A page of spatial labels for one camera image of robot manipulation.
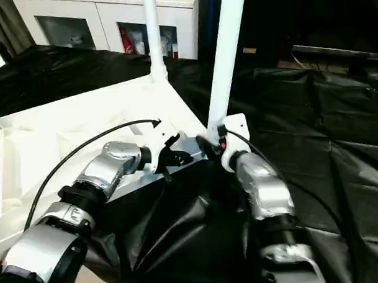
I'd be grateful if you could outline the white plastic table leg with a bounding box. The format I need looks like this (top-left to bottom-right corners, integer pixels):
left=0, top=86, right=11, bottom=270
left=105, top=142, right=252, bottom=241
left=143, top=0, right=169, bottom=83
left=202, top=0, right=251, bottom=138

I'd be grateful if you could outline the black plastic mat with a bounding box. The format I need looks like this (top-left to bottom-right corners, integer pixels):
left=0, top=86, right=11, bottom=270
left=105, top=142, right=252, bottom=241
left=0, top=32, right=378, bottom=283

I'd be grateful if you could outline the red carton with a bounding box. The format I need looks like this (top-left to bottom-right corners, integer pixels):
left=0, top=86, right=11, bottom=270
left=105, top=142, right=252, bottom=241
left=119, top=27, right=132, bottom=55

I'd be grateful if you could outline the white cabinet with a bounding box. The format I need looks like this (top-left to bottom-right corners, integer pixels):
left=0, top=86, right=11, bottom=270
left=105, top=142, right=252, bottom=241
left=13, top=0, right=202, bottom=66

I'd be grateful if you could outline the grey metal bar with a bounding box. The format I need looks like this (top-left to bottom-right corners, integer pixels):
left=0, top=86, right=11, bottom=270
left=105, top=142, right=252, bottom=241
left=291, top=42, right=378, bottom=63

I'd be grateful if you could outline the grey curtain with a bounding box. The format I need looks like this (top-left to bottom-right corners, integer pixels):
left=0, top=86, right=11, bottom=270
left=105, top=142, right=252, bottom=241
left=0, top=0, right=35, bottom=71

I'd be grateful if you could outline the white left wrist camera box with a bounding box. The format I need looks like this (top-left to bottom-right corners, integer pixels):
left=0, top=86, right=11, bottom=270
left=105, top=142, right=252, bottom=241
left=142, top=120, right=182, bottom=175

